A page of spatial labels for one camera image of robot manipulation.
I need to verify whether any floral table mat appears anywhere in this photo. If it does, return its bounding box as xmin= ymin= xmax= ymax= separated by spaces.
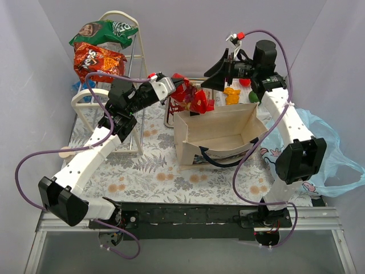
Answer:
xmin=52 ymin=78 xmax=313 ymax=205

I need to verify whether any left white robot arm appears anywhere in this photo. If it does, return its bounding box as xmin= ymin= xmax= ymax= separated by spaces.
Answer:
xmin=38 ymin=73 xmax=184 ymax=228

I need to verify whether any purple cable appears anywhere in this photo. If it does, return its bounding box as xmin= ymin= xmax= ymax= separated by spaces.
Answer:
xmin=232 ymin=28 xmax=299 ymax=248
xmin=14 ymin=71 xmax=156 ymax=260

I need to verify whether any blue white carton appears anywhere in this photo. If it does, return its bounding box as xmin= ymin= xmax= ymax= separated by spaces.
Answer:
xmin=71 ymin=80 xmax=96 ymax=94

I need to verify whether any metal baking tray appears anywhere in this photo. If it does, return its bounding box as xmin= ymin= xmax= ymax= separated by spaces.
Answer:
xmin=164 ymin=78 xmax=216 ymax=128

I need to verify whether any red candy bag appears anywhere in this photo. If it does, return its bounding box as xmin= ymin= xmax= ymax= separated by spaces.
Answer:
xmin=171 ymin=73 xmax=215 ymax=114

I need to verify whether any beige canvas tote bag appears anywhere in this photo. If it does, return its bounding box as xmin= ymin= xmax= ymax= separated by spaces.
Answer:
xmin=173 ymin=103 xmax=267 ymax=169

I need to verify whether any green soap dispenser bottle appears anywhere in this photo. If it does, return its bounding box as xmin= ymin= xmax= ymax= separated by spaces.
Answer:
xmin=58 ymin=147 xmax=76 ymax=159

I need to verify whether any cream shoe rack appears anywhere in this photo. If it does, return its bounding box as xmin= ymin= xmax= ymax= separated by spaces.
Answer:
xmin=70 ymin=10 xmax=149 ymax=156

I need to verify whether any light blue plastic grocery bag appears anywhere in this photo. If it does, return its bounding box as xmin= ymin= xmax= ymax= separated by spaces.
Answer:
xmin=260 ymin=108 xmax=364 ymax=198

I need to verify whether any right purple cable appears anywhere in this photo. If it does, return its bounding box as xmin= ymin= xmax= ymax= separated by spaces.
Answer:
xmin=232 ymin=28 xmax=299 ymax=248

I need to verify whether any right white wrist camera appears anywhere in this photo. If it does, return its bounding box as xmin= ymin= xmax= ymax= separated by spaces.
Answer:
xmin=225 ymin=32 xmax=245 ymax=58

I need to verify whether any white plastic basket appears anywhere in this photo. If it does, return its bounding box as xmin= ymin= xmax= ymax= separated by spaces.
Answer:
xmin=214 ymin=79 xmax=270 ymax=119

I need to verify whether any green snack bag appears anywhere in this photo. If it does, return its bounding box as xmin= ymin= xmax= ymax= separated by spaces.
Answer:
xmin=69 ymin=20 xmax=139 ymax=49

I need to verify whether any orange Doritos chip bag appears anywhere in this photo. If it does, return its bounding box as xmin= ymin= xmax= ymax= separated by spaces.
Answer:
xmin=74 ymin=42 xmax=127 ymax=83

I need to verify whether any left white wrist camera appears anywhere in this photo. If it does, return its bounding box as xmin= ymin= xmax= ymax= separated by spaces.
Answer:
xmin=148 ymin=72 xmax=176 ymax=101

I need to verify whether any orange toy fried chicken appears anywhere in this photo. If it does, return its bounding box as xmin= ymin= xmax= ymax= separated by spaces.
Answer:
xmin=223 ymin=87 xmax=241 ymax=105

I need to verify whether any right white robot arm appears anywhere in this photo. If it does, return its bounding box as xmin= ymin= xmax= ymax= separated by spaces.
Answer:
xmin=201 ymin=38 xmax=327 ymax=227

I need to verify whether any red tomato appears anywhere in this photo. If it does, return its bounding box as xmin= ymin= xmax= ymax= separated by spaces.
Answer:
xmin=239 ymin=79 xmax=251 ymax=87

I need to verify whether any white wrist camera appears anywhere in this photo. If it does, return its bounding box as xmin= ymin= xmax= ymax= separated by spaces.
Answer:
xmin=225 ymin=32 xmax=245 ymax=58
xmin=148 ymin=72 xmax=176 ymax=101

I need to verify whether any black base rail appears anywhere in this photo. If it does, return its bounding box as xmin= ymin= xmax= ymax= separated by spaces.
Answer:
xmin=88 ymin=203 xmax=292 ymax=240

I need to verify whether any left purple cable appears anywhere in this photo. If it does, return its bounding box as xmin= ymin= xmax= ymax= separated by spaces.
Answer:
xmin=14 ymin=71 xmax=156 ymax=260

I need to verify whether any green lime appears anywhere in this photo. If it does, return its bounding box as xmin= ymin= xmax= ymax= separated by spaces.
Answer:
xmin=248 ymin=91 xmax=260 ymax=103

